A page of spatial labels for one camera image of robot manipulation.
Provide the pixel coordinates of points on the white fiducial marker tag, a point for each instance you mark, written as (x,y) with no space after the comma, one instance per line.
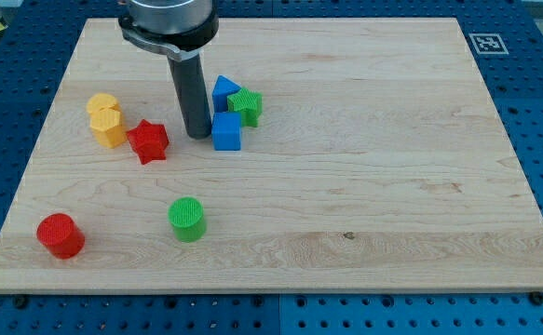
(488,44)

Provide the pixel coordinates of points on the yellow hexagon block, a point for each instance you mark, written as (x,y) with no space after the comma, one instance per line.
(108,127)

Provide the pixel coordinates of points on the green star block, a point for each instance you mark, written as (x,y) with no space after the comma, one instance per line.
(249,104)

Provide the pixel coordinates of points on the red star block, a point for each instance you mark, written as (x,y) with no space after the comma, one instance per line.
(149,141)

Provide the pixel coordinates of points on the red cylinder block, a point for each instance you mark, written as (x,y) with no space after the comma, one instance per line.
(59,234)

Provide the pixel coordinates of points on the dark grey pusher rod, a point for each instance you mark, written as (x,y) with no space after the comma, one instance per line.
(191,93)

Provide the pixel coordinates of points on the blue triangle block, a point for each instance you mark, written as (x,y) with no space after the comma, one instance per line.
(222,89)

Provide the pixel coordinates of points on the green cylinder block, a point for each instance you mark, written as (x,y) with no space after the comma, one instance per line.
(187,219)

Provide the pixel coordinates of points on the wooden board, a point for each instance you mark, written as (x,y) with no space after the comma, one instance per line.
(380,165)

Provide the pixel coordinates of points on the blue cube block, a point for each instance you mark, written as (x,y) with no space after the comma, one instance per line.
(226,131)

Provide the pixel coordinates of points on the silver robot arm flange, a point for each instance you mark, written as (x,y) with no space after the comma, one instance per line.
(177,29)

